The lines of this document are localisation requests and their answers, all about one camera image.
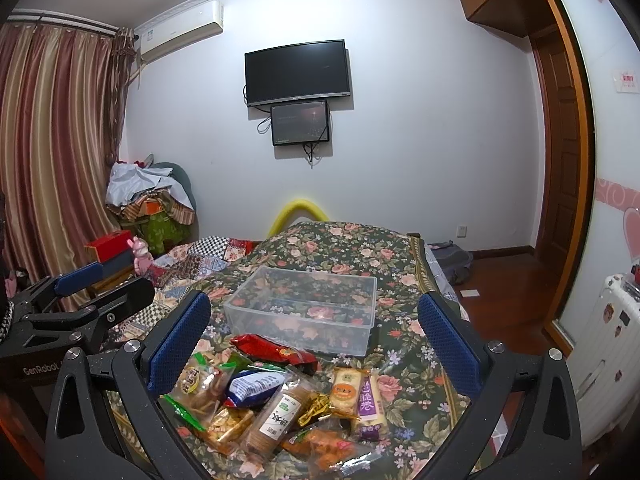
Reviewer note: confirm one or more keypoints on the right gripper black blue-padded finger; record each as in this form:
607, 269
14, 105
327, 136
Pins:
83, 441
543, 441

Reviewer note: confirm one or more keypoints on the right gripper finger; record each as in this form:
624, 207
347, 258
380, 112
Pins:
75, 274
99, 316

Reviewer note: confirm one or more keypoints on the blue white snack packet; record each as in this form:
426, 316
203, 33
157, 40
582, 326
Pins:
253, 387

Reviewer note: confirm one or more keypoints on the brown cracker sleeve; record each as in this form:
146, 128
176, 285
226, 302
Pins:
277, 418

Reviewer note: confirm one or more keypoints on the purple coconut roll packet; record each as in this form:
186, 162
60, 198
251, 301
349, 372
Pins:
371, 423

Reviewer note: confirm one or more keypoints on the orange cracker packet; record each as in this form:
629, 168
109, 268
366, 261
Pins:
345, 390

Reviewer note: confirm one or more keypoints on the yellow white noodle snack bag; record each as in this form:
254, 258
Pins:
318, 408

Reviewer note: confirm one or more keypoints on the pink plush toy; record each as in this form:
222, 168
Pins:
141, 254

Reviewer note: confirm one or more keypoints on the red box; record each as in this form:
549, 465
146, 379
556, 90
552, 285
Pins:
109, 246

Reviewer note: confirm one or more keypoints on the green edged biscuit packet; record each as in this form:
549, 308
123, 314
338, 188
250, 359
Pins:
199, 389

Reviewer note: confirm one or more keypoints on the white suitcase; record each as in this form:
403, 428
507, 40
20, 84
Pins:
604, 364

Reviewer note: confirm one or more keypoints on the pile of clothes and bags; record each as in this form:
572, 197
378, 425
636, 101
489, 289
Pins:
154, 202

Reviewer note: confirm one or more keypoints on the orange peanut brittle packet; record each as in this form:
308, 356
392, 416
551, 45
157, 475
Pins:
226, 429

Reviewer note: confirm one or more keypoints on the red snack bag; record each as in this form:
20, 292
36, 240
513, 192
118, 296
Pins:
266, 350

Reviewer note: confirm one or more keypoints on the yellow foam tube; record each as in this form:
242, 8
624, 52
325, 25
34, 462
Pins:
294, 209

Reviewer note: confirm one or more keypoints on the striped red gold curtain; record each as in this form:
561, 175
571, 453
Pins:
63, 102

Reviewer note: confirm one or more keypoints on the grey backpack on floor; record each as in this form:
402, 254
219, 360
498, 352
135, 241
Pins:
455, 262

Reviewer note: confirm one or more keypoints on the clear plastic storage box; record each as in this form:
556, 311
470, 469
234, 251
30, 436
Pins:
315, 311

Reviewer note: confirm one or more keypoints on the floral green bed quilt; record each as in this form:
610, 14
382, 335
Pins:
420, 404

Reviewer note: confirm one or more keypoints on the white air conditioner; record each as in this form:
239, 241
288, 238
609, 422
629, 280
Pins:
181, 30

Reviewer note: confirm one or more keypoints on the wooden door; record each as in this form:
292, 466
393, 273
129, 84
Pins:
561, 149

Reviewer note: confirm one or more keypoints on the white wall socket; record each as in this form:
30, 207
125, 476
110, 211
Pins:
462, 231

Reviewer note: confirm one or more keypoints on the small black wall monitor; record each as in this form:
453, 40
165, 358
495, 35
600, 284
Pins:
300, 123

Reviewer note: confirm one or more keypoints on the black wall television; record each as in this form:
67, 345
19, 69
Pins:
315, 70

